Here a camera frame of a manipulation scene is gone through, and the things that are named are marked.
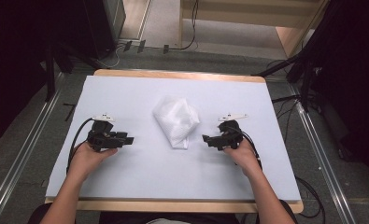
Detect person's dark clothing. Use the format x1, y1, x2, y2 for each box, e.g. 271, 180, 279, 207
27, 200, 299, 224

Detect white floor cable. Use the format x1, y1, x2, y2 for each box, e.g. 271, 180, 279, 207
101, 43, 125, 69

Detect white mesh laundry bag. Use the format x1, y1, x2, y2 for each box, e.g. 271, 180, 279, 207
151, 95, 202, 150

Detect person's left hand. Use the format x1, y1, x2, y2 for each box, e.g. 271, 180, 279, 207
66, 141, 119, 182

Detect wooden table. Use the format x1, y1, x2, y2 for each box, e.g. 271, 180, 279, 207
44, 68, 305, 215

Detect black cabinet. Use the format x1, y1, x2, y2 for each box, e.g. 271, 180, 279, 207
78, 0, 127, 61

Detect metal floor rail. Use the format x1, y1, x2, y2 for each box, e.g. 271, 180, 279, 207
288, 83, 358, 224
0, 72, 65, 224

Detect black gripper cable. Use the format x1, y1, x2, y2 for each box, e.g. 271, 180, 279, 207
232, 125, 263, 172
65, 117, 95, 174

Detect black floor cables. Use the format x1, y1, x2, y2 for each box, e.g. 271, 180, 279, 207
270, 92, 302, 145

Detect black metal stand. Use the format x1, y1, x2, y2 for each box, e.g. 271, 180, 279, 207
43, 36, 76, 103

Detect black floor cable loop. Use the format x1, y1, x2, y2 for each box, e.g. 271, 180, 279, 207
293, 175, 326, 219

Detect dark curtain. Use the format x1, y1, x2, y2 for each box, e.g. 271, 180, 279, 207
0, 0, 90, 149

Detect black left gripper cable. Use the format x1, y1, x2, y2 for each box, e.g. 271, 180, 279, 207
65, 117, 95, 174

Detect black hanging cable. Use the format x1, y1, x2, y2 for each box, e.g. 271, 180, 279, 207
167, 0, 201, 51

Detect light wooden shelf unit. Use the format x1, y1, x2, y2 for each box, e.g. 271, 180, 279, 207
177, 0, 331, 60

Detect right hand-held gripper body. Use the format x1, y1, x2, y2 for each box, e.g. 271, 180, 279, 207
217, 112, 249, 152

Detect white table mat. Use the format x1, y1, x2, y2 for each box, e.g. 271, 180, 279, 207
44, 75, 303, 202

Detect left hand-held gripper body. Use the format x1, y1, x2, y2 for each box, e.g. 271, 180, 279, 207
86, 113, 124, 154

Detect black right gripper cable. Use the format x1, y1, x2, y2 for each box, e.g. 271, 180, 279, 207
232, 125, 263, 172

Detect black tripod stand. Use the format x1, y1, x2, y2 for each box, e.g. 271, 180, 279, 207
250, 50, 321, 114

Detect person's right hand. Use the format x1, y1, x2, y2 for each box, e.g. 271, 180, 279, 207
223, 137, 263, 179

